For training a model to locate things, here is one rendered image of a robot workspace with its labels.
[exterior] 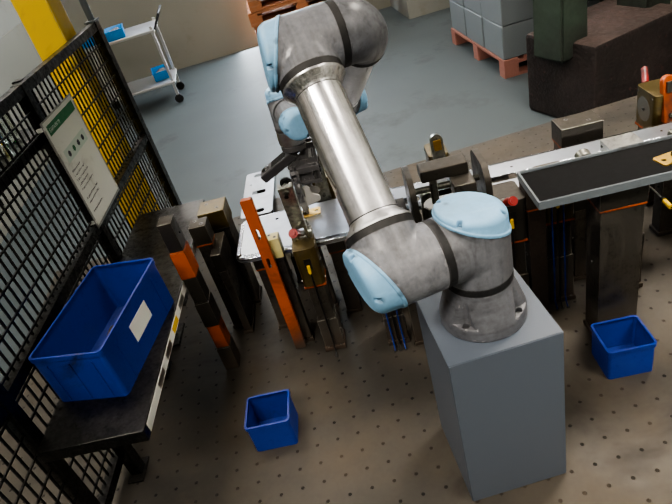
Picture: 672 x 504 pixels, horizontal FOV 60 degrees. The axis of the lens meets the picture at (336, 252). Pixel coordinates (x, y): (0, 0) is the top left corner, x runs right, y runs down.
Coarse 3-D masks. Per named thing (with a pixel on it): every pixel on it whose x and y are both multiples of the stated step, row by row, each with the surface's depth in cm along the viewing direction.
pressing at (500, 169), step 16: (656, 128) 159; (576, 144) 163; (592, 144) 160; (512, 160) 164; (528, 160) 162; (544, 160) 160; (560, 160) 158; (496, 176) 159; (400, 192) 164; (320, 208) 167; (336, 208) 165; (272, 224) 167; (288, 224) 164; (320, 224) 160; (336, 224) 158; (240, 240) 164; (288, 240) 158; (320, 240) 153; (336, 240) 153; (240, 256) 156; (256, 256) 155
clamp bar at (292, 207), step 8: (280, 184) 140; (288, 184) 138; (280, 192) 137; (288, 192) 136; (288, 200) 138; (296, 200) 139; (288, 208) 140; (296, 208) 140; (288, 216) 142; (296, 216) 142; (296, 224) 144; (304, 224) 144
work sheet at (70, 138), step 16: (64, 112) 153; (48, 128) 144; (64, 128) 151; (80, 128) 160; (64, 144) 150; (80, 144) 158; (64, 160) 148; (80, 160) 156; (96, 160) 165; (80, 176) 154; (96, 176) 163; (112, 176) 173; (80, 192) 152; (96, 192) 161; (112, 192) 171; (96, 208) 159; (96, 224) 157
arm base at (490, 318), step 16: (512, 272) 96; (448, 288) 98; (496, 288) 94; (512, 288) 97; (448, 304) 99; (464, 304) 97; (480, 304) 95; (496, 304) 95; (512, 304) 96; (448, 320) 100; (464, 320) 99; (480, 320) 96; (496, 320) 96; (512, 320) 97; (464, 336) 99; (480, 336) 97; (496, 336) 97
